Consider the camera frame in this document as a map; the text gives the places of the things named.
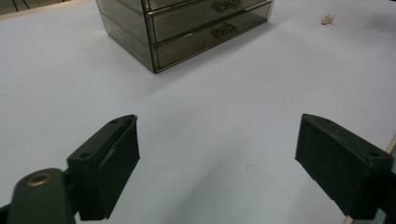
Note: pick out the small beige trinket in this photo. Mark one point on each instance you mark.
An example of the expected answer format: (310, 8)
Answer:
(327, 20)

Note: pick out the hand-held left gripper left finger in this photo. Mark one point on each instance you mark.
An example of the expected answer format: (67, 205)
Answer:
(102, 174)

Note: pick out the smoky plastic drawer cabinet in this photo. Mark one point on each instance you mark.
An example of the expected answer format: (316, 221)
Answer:
(130, 34)

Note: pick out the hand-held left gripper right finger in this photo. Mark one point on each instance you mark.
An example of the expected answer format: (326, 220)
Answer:
(339, 168)

